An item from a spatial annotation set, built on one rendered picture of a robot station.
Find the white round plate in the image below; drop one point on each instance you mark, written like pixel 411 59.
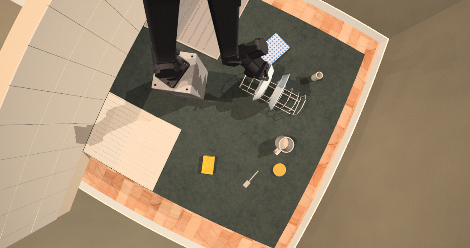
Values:
pixel 263 84
pixel 278 90

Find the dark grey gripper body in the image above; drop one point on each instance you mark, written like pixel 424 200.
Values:
pixel 253 71

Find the beige tiled wall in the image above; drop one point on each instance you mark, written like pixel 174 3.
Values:
pixel 57 65

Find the orange round disc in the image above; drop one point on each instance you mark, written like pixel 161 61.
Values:
pixel 279 169

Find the yellow sponge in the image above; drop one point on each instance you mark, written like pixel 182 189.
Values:
pixel 208 164

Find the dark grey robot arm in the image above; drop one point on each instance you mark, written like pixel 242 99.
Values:
pixel 162 19

